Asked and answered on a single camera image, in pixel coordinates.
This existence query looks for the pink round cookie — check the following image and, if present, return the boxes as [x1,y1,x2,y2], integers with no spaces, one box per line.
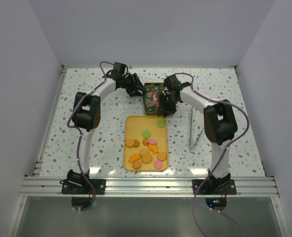
[153,160,163,169]
[148,138,157,145]

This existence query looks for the green cookie tin box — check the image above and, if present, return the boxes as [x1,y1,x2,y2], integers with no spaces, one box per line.
[143,82,165,117]

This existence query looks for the green round cookie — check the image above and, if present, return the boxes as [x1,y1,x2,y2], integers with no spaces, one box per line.
[142,130,151,138]
[157,119,166,128]

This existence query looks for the round tan biscuit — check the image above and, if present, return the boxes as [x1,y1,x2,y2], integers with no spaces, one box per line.
[132,160,141,169]

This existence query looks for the round dotted biscuit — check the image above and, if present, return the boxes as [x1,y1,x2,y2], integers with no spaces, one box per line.
[125,138,134,148]

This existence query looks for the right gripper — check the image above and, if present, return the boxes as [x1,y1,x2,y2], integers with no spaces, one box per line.
[158,93,179,118]

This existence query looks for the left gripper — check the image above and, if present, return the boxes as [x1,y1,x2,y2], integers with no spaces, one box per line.
[121,74,147,97]

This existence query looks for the right dotted biscuit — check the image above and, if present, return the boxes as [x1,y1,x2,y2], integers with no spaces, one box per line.
[157,152,167,161]

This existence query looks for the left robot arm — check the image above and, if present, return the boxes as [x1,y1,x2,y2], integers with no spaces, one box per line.
[67,61,146,194]

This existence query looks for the gold tin lid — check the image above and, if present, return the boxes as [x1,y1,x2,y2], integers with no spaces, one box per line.
[143,85,164,114]

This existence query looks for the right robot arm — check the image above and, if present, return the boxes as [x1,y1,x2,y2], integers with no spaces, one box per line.
[158,75,238,194]

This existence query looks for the orange fish cookie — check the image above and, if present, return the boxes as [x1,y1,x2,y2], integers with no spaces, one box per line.
[128,154,141,163]
[148,144,159,154]

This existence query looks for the yellow plastic tray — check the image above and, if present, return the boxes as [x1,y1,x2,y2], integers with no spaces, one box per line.
[124,116,168,172]

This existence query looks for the large dotted biscuit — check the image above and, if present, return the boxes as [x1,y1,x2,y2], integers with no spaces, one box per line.
[142,154,152,164]

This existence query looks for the flower shaped cookie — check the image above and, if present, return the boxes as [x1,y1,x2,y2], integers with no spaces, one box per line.
[140,149,149,156]

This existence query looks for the aluminium frame rail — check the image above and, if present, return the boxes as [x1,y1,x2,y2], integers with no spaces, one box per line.
[19,177,279,198]

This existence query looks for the steel serving tongs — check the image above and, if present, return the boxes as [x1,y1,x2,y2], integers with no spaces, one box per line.
[189,108,204,150]

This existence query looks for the brown round biscuit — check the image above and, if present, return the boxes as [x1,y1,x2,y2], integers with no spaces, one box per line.
[133,140,140,148]

